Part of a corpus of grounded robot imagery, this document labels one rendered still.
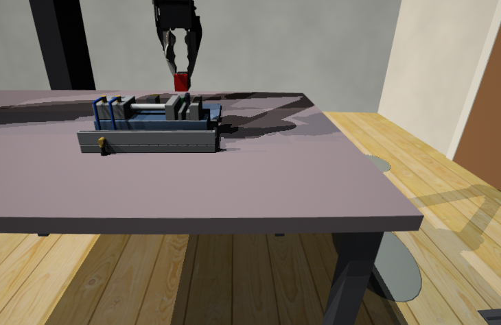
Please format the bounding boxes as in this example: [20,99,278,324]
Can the red block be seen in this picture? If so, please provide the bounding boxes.
[174,71,191,91]

